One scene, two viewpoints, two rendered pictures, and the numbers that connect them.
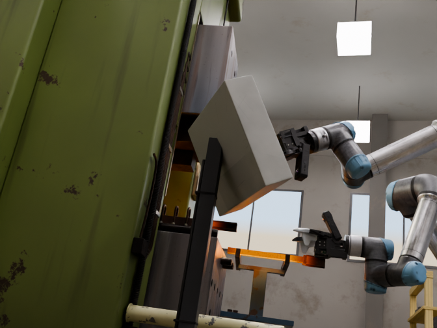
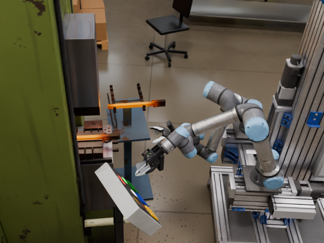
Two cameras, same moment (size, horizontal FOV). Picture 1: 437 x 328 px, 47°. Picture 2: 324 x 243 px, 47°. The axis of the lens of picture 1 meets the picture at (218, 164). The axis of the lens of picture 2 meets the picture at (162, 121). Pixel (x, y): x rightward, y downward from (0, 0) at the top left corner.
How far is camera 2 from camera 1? 2.06 m
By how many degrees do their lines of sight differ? 63
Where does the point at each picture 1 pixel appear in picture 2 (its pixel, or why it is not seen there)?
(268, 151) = (150, 227)
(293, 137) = (155, 160)
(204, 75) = (81, 81)
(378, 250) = (195, 140)
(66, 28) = not seen: outside the picture
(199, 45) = (70, 58)
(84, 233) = (54, 216)
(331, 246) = not seen: hidden behind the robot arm
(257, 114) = (143, 219)
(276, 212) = not seen: outside the picture
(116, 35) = (20, 122)
